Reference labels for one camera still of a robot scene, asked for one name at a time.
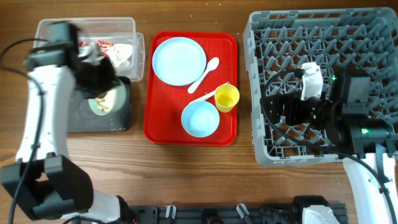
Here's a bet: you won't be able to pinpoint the yellow plastic cup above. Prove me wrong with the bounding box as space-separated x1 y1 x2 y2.
215 84 240 113

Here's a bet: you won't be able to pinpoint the green bowl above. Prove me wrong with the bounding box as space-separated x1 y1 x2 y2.
88 80 127 116

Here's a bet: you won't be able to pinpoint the red snack wrapper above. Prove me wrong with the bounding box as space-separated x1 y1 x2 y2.
79 40 114 57

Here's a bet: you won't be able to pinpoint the light blue bowl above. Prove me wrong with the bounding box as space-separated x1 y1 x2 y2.
181 101 220 138

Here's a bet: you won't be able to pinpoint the grey dishwasher rack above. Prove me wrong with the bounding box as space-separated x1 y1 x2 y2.
243 7 397 167

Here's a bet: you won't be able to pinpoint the crumpled white tissue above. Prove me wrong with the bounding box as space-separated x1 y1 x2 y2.
107 44 133 68

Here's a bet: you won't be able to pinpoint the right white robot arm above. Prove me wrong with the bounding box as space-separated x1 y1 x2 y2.
261 68 397 223

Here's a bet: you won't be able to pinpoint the clear plastic waste bin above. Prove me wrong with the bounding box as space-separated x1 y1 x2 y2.
34 17 145 82

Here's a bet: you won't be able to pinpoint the light blue plate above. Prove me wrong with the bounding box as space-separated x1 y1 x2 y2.
152 37 207 86

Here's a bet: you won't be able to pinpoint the white plastic spoon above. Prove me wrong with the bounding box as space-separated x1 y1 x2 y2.
187 57 220 94

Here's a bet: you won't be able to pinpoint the rice and food scraps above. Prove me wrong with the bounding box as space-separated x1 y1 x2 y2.
95 98 110 112

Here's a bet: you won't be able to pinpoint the black mounting rail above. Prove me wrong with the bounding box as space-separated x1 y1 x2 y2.
130 196 348 224

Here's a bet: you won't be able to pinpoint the black waste tray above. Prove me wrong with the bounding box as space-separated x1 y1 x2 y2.
68 77 131 133

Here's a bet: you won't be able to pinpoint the white plastic fork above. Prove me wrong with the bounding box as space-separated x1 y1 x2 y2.
191 87 218 103

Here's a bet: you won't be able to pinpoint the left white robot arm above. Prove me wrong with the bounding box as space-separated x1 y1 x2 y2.
1 21 139 223

